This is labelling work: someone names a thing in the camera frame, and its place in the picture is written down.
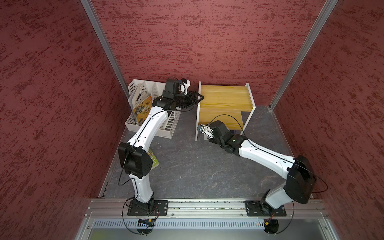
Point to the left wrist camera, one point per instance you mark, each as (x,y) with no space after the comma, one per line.
(184,85)

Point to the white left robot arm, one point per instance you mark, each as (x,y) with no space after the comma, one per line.
(134,158)

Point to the green treehouse book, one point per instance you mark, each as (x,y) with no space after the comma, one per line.
(155,161)

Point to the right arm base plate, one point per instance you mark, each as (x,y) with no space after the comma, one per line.
(258,209)

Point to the white file organizer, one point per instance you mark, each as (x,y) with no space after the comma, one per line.
(142,93)

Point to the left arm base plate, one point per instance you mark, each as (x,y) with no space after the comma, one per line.
(154,208)

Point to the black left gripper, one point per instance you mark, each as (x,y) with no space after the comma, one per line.
(192,99)

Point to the aluminium corner post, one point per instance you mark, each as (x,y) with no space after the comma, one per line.
(316,28)
(92,15)

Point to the right aluminium corner post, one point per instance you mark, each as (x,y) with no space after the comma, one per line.
(316,28)

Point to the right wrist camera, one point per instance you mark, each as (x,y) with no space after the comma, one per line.
(206,131)

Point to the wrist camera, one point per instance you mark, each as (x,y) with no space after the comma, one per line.
(184,85)
(206,131)

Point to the left aluminium corner post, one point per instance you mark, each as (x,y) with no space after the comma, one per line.
(92,15)

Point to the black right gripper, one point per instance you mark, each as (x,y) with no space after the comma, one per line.
(213,140)

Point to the yellow magazine in organizer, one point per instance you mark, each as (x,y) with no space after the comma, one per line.
(142,110)

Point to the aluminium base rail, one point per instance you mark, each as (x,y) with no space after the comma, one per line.
(205,209)

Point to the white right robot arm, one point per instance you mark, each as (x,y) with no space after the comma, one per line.
(297,172)

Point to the wooden white-framed bookshelf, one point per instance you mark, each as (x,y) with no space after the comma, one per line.
(233,105)

